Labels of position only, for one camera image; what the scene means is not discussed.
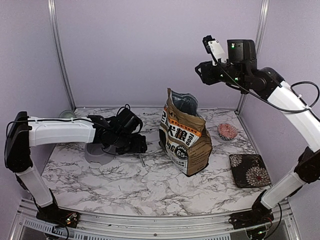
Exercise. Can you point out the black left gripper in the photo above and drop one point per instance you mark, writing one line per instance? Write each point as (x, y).
(140, 146)

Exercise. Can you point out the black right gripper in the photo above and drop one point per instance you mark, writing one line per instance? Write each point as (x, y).
(207, 76)

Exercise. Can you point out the metal food scoop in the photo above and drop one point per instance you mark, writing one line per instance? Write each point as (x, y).
(142, 160)

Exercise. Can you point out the brown dog food bag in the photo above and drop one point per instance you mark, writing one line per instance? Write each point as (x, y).
(183, 134)

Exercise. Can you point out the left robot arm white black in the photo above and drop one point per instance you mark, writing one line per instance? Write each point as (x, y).
(118, 135)

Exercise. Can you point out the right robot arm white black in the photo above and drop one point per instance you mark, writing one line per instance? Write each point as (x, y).
(237, 67)

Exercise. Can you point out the grey double pet bowl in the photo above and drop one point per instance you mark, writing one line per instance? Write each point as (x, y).
(94, 153)

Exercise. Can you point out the red patterned small bowl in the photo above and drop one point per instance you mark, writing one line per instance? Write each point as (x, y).
(227, 131)

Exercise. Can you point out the green ceramic bowl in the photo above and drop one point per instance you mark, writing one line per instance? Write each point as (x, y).
(67, 114)

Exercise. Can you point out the black floral square plate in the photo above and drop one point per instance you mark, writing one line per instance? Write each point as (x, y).
(249, 171)

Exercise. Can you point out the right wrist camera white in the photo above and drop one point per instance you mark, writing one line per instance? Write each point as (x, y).
(214, 48)

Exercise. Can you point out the front aluminium rail base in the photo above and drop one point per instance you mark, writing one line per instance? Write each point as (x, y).
(102, 226)

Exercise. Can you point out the left aluminium frame post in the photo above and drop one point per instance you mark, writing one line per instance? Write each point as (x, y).
(59, 51)

